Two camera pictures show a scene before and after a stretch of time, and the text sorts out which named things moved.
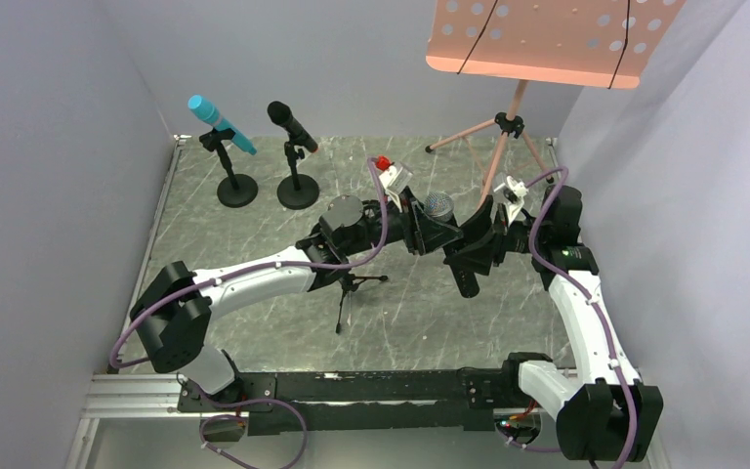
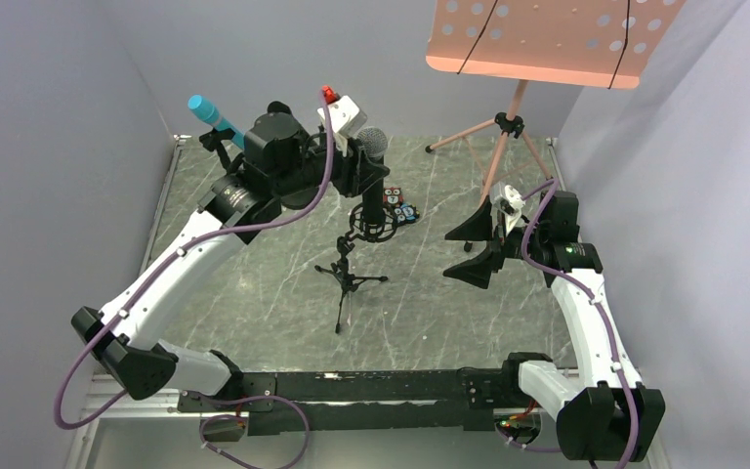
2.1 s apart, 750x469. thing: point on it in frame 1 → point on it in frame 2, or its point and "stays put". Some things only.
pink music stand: [606, 43] stays put
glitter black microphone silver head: [441, 205] → [375, 144]
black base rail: [353, 402] stays put
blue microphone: [205, 109] stays put
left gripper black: [415, 230] → [367, 170]
